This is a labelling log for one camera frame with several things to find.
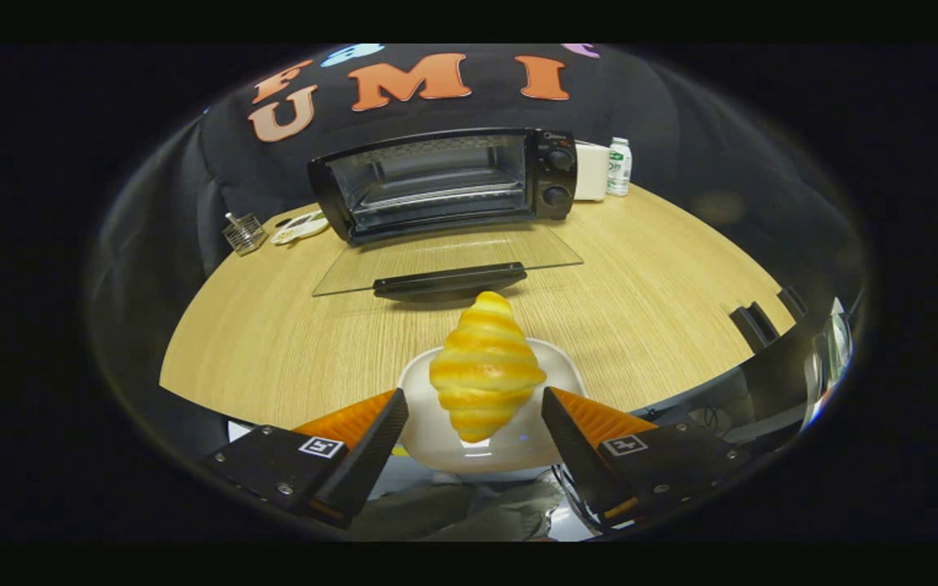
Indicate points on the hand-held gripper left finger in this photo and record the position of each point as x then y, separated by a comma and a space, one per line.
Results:
373, 452

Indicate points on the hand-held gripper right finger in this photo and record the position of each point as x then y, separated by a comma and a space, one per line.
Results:
575, 452

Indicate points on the yellow croissant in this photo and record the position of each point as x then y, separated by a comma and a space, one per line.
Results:
485, 366

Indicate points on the black toaster oven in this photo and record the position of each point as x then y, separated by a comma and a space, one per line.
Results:
550, 175

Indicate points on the white bread toaster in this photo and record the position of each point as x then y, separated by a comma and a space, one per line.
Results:
591, 171

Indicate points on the white plate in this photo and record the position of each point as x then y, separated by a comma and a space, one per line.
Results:
440, 443

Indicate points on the black table clamp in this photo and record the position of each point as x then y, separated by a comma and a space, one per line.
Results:
793, 303
754, 327

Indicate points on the white patterned flat item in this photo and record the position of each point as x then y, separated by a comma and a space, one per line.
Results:
300, 229

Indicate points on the white plastic bottle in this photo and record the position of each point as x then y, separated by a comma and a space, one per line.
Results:
619, 167

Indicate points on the black backdrop cloth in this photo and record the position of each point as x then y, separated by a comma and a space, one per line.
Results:
681, 122

